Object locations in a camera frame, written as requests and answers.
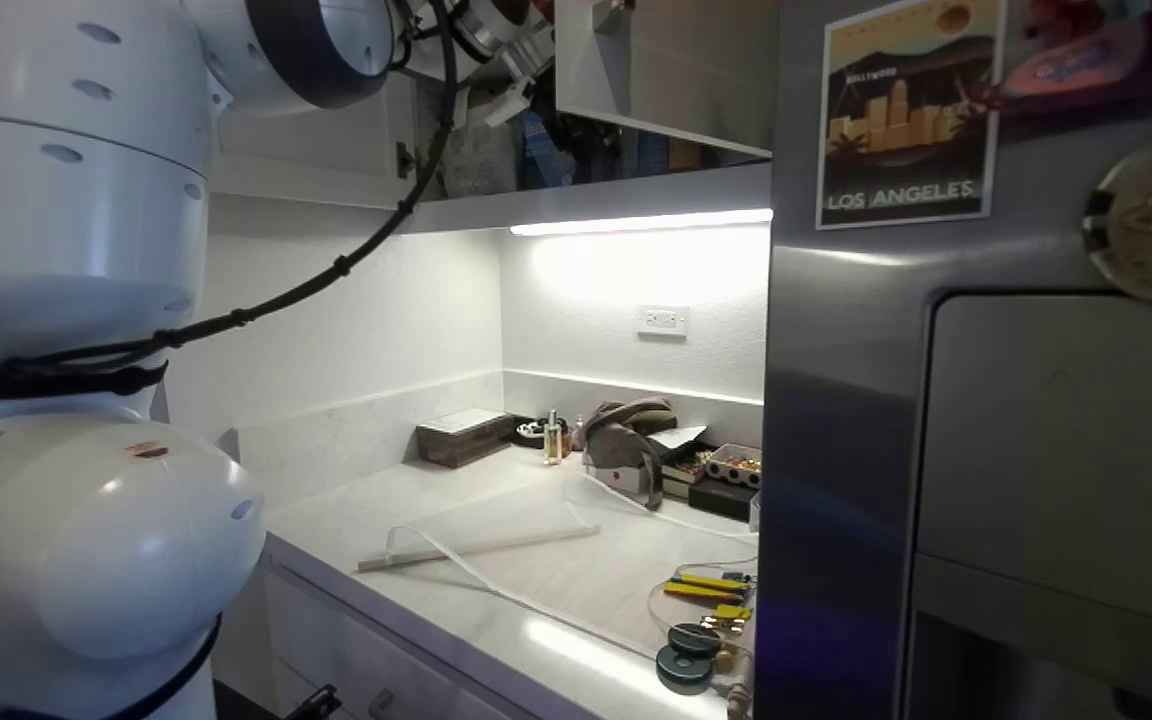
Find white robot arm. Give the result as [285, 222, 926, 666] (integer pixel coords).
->
[0, 0, 531, 720]

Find amber small bottle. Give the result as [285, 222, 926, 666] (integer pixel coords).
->
[541, 415, 562, 466]

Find under-cabinet light strip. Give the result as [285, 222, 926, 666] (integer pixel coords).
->
[508, 207, 772, 241]

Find white upper cabinet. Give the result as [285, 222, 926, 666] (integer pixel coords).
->
[188, 0, 776, 215]

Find grey metal box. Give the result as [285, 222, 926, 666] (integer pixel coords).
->
[410, 412, 517, 466]

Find dark brick box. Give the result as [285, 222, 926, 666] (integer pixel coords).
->
[688, 444, 759, 521]

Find white plastic bag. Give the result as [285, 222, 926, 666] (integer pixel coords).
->
[444, 122, 517, 195]

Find green tape rolls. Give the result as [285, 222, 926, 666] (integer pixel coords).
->
[654, 623, 718, 694]

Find Los Angeles poster magnet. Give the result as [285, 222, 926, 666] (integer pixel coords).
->
[814, 0, 1008, 227]

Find stainless steel refrigerator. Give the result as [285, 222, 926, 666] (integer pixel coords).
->
[757, 0, 1152, 720]

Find white wall outlet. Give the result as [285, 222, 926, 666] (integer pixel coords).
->
[635, 305, 688, 338]

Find yellow handled tool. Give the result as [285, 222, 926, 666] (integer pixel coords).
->
[663, 570, 752, 605]

